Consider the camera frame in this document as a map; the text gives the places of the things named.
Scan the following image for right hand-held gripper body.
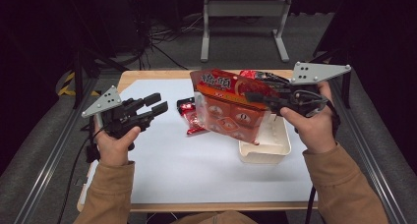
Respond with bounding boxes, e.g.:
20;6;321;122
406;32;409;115
262;61;352;119

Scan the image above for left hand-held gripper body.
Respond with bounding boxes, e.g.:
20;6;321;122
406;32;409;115
81;84;155;140

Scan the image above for black and red seasoning packet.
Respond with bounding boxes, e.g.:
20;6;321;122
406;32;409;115
239;70;292;88

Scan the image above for large orange hot pot packet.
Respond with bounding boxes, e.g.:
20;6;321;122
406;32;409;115
189;69;279;145

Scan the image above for white plastic storage box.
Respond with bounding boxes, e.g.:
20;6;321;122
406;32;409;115
238;114;292;165

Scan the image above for person's right hand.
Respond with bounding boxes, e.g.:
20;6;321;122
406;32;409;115
279;81;337;155

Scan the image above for person's left hand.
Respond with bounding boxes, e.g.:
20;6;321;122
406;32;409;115
93;119;143;168

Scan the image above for small black and red packet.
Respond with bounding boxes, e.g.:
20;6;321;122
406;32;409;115
176;97;197;116

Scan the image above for small clear packet red edges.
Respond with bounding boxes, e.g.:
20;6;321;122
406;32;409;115
185;109;210;136

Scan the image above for yellow and black floor tape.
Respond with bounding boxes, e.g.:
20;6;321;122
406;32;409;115
57;71;100;97

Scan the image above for white table sheet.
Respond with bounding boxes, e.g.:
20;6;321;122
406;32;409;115
79;78;317;205

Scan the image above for white metal stand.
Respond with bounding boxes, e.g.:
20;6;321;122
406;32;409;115
200;0;294;63

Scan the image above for person's lap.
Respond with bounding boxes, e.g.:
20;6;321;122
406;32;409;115
170;209;260;224

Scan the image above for floor cables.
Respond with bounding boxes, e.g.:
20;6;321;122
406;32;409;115
129;7;206;71

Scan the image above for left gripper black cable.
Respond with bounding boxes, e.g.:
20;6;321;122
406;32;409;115
56;124;101;224

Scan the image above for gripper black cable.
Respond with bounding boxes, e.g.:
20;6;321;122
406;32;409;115
56;124;101;224
304;185;318;224

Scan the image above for aluminium frame rail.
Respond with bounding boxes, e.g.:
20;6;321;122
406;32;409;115
12;78;100;224
328;78;409;224

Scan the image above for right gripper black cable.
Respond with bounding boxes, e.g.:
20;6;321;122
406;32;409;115
304;185;318;224

